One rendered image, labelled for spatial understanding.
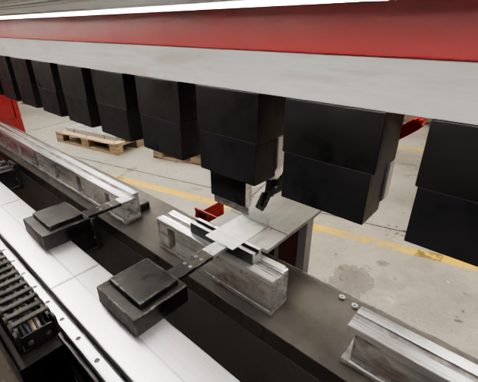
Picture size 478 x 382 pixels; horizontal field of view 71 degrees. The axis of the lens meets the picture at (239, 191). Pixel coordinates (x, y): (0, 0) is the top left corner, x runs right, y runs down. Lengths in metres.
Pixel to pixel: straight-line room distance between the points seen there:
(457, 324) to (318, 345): 1.59
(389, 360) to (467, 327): 1.63
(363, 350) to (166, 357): 0.34
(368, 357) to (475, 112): 0.44
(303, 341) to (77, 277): 0.47
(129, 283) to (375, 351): 0.43
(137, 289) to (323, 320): 0.39
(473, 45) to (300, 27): 0.20
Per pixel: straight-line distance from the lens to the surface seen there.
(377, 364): 0.68
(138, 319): 0.58
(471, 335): 2.24
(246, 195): 0.67
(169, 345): 0.59
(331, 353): 0.73
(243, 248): 0.74
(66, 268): 0.79
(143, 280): 0.63
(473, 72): 0.43
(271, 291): 0.72
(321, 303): 0.81
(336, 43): 0.48
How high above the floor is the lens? 1.43
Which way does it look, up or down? 26 degrees down
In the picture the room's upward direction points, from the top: straight up
